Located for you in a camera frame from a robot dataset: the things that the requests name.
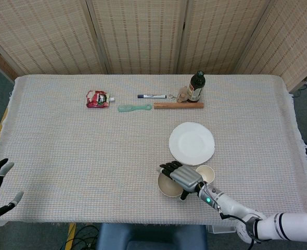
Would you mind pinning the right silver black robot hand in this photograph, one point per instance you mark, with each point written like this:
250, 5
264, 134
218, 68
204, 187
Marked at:
186, 177

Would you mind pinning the beige bowl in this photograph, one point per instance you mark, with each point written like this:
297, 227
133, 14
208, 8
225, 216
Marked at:
167, 186

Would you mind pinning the white paper cup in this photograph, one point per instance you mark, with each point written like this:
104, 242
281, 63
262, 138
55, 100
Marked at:
208, 174

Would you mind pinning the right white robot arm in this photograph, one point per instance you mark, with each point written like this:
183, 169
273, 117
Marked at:
247, 213

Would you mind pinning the white paper plate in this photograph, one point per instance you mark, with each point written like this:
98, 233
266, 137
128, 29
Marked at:
192, 143

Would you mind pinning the clear plastic box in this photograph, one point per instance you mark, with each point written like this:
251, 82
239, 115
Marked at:
221, 229

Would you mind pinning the blue chair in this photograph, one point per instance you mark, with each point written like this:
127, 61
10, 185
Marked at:
151, 237

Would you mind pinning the wooden rolling pin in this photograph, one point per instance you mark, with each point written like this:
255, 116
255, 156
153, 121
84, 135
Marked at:
178, 105

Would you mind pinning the green plastic brush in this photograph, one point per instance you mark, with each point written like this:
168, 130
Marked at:
132, 107

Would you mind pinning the blue white marker pen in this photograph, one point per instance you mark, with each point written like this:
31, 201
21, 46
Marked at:
151, 96

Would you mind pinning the dark brown bottle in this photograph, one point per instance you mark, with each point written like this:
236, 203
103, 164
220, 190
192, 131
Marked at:
196, 88

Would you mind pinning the woven beige tablecloth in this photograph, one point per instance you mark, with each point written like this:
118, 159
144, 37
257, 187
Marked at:
91, 156

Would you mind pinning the red drink pouch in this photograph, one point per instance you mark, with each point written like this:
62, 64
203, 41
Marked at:
97, 99

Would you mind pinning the bamboo screen panel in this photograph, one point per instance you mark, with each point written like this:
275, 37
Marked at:
218, 36
44, 36
140, 36
288, 41

